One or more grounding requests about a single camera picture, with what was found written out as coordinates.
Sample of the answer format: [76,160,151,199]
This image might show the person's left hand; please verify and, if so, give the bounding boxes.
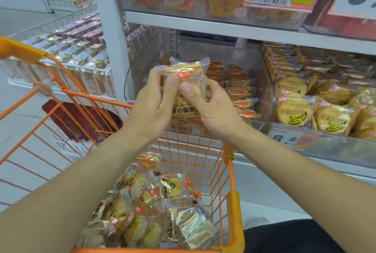
[125,67,180,142]

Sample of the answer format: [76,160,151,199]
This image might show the person's right hand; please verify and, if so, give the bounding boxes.
[179,79,249,142]

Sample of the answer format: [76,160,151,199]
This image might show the rows of egg yolk packets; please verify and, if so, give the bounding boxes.
[158,53,262,121]

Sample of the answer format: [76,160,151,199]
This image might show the egg yolk pastry packets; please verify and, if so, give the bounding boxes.
[154,57,211,121]

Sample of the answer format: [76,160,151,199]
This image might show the white metal store shelf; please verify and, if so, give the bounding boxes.
[89,0,376,212]

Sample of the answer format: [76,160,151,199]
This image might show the pile of pastry packets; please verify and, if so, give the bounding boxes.
[75,152,219,250]

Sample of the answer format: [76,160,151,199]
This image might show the egg-yolk pastry packet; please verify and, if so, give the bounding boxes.
[176,207,220,249]

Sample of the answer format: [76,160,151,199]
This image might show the orange shopping cart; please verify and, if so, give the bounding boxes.
[0,36,245,253]

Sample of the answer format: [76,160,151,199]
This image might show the person's right forearm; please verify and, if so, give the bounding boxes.
[235,128,376,253]

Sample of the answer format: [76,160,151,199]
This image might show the person's left forearm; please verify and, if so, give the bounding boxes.
[0,128,153,253]

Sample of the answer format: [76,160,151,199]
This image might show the person's white right shoe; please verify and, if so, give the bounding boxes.
[244,217,271,230]

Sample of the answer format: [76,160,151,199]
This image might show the person's right leg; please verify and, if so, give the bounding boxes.
[244,219,346,253]

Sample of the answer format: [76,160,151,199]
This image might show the red carton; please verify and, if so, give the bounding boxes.
[314,0,376,40]

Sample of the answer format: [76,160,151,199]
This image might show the group of banana biscuit packets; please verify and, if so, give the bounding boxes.
[261,42,376,141]

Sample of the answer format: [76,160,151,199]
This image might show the red box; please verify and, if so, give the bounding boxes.
[42,99,123,142]

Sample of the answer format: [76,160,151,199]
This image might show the group of silver boxed cakes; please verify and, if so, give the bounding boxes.
[4,12,117,98]

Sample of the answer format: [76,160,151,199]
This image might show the pile of golden cake packets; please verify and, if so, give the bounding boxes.
[208,0,244,18]

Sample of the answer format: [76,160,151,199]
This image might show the white wire rack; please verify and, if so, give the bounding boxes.
[0,4,118,101]

